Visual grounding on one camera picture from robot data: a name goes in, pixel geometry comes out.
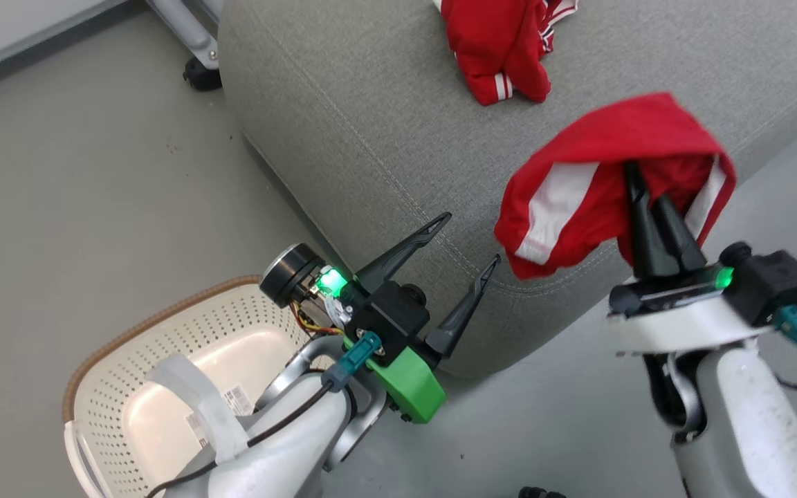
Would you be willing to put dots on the grey fabric sofa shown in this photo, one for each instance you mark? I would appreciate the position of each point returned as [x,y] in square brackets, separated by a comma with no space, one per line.
[385,124]

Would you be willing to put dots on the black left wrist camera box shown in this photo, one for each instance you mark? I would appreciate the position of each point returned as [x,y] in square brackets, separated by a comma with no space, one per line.
[391,318]

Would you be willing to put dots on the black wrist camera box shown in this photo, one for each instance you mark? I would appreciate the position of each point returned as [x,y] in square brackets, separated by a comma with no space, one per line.
[391,318]
[775,283]

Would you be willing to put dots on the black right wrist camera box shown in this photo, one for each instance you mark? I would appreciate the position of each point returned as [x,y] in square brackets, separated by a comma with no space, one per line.
[775,283]

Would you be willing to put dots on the teal left camera connector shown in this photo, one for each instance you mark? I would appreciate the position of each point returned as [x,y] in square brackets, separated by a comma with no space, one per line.
[353,360]

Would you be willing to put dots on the red shorts with white panels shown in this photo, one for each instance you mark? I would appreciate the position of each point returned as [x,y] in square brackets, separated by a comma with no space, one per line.
[578,200]

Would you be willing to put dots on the left gripper with green mount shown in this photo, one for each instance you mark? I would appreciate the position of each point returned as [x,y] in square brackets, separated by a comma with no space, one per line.
[291,273]

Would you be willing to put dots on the white basket label sticker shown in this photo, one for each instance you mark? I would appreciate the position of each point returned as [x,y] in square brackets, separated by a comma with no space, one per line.
[236,400]

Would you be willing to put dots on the black caster wheel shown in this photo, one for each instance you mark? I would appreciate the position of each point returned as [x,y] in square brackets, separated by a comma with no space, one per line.
[203,75]

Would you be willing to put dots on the red jacket with striped cuffs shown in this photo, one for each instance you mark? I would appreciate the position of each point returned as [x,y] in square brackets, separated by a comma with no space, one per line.
[502,41]

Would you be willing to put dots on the right gripper with white mount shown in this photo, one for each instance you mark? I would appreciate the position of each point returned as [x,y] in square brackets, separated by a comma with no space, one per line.
[675,321]

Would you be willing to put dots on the cream perforated laundry basket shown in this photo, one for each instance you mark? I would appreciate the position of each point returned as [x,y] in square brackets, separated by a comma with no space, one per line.
[115,387]

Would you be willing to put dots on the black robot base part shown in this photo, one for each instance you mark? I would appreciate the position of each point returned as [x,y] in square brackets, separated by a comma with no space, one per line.
[540,492]

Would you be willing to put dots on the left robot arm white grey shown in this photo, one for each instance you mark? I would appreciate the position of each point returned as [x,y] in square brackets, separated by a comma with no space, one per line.
[288,443]

